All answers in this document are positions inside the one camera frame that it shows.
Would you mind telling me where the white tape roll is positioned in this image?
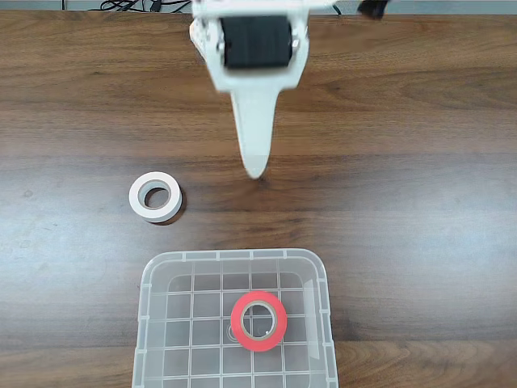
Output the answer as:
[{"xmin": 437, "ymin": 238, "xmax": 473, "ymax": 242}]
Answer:
[{"xmin": 128, "ymin": 171, "xmax": 183, "ymax": 225}]

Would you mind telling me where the clear plastic box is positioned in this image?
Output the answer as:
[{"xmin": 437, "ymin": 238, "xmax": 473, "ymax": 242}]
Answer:
[{"xmin": 131, "ymin": 247, "xmax": 340, "ymax": 388}]

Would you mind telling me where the red tape roll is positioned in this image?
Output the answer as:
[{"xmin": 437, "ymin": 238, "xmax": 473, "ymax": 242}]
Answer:
[{"xmin": 229, "ymin": 289, "xmax": 288, "ymax": 352}]

